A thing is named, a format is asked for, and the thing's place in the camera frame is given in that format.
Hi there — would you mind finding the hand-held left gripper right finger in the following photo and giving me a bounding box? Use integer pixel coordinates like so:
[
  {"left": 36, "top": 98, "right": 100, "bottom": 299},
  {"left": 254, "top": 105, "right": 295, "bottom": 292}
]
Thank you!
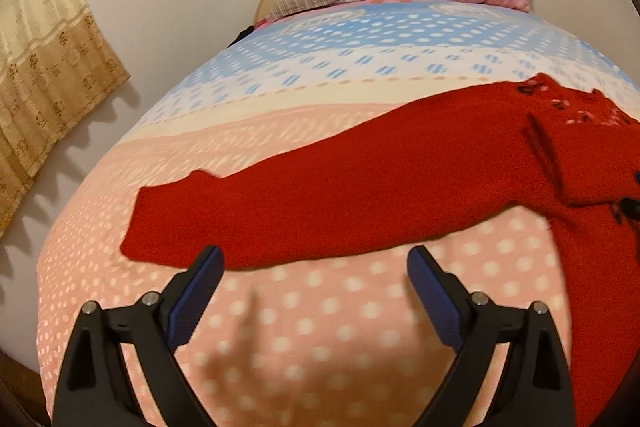
[{"left": 406, "top": 245, "right": 573, "bottom": 427}]

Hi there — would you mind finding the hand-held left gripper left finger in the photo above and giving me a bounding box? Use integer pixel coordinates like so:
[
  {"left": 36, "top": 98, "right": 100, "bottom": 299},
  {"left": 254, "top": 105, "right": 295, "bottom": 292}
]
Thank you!
[{"left": 51, "top": 245, "right": 224, "bottom": 427}]

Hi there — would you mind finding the red knit sweater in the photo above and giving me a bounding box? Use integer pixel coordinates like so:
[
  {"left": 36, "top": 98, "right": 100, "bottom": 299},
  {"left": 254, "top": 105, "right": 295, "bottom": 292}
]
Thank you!
[{"left": 120, "top": 74, "right": 640, "bottom": 427}]

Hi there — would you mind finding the bed with dotted bedsheet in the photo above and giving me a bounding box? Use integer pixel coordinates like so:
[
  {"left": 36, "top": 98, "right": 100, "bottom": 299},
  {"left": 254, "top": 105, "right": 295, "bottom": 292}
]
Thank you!
[{"left": 36, "top": 0, "right": 640, "bottom": 427}]

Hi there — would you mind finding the black object beside bed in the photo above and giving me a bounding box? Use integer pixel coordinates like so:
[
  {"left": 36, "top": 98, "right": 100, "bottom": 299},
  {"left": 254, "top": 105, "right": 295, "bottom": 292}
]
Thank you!
[{"left": 231, "top": 24, "right": 257, "bottom": 48}]

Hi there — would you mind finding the beige patterned curtain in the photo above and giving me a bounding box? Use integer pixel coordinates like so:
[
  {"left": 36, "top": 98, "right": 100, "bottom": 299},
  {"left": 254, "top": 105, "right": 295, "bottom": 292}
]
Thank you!
[{"left": 0, "top": 0, "right": 132, "bottom": 239}]

